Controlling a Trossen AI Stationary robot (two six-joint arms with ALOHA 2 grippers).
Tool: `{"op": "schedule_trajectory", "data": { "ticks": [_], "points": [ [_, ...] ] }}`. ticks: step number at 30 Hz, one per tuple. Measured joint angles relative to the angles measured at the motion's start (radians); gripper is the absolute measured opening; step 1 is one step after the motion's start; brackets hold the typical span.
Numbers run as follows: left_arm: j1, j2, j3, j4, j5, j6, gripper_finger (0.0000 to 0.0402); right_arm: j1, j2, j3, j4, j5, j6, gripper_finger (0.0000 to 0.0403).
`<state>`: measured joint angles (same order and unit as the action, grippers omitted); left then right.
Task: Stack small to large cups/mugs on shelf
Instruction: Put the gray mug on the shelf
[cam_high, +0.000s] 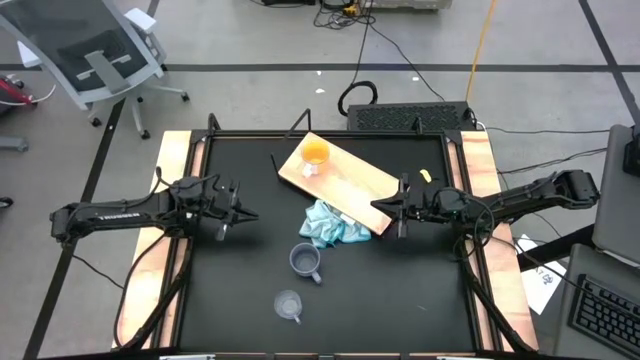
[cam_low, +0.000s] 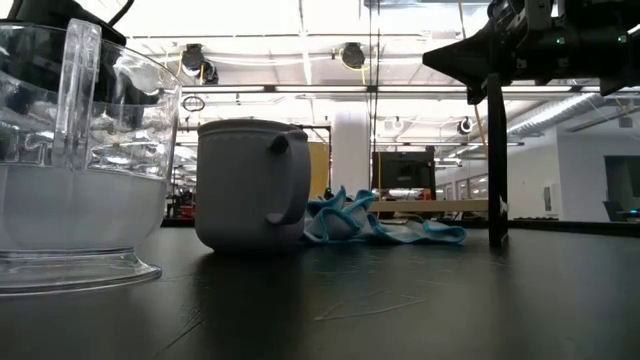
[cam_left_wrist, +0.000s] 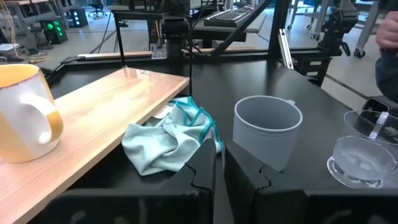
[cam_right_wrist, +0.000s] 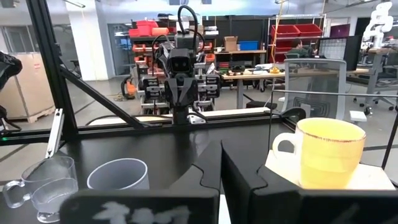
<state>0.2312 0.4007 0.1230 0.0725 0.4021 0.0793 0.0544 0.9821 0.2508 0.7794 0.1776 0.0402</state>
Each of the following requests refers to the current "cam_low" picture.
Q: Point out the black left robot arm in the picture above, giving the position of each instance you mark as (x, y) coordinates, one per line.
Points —
(65, 12)

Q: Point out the light blue cloth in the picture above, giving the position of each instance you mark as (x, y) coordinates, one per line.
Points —
(350, 225)

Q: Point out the black table edge frame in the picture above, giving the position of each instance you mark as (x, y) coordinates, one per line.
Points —
(575, 227)

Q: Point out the ceiling light strip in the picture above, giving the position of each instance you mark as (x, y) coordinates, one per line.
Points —
(320, 88)

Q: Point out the white ceiling duct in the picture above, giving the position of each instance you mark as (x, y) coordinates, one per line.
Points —
(550, 115)

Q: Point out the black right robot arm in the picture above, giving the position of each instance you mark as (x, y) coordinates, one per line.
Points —
(590, 50)

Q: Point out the clear glass cup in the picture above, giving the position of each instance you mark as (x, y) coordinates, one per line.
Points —
(75, 210)

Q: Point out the wooden shelf board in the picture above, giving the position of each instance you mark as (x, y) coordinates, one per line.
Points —
(430, 206)

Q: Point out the dark wall screen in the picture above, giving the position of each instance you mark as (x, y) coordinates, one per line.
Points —
(620, 185)

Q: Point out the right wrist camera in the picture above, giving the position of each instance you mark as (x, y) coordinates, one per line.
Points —
(535, 15)

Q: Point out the yellow board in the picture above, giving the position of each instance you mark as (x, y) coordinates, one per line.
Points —
(318, 170)

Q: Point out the white round column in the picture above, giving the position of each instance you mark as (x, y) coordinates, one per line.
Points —
(350, 150)

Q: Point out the grey plastic mug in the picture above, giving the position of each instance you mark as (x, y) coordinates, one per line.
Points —
(240, 190)

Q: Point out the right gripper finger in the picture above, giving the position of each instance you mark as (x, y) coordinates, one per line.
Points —
(475, 70)
(475, 47)

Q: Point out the black metal shelf frame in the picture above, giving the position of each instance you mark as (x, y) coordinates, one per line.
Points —
(497, 165)

